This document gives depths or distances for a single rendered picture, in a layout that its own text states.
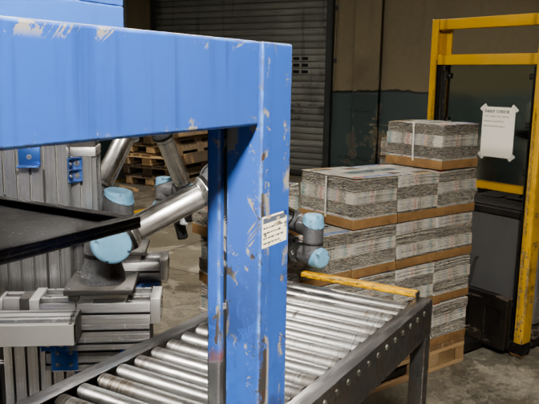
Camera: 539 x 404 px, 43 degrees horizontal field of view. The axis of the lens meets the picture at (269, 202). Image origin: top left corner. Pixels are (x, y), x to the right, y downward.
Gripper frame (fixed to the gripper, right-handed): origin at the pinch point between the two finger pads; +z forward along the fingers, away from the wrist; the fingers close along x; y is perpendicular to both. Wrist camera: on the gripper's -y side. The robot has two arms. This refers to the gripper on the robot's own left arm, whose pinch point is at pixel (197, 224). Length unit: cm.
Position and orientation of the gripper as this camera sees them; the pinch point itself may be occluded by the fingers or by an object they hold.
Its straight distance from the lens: 307.7
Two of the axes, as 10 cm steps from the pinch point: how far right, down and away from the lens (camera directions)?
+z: 6.3, 1.5, -7.6
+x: 7.7, -1.0, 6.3
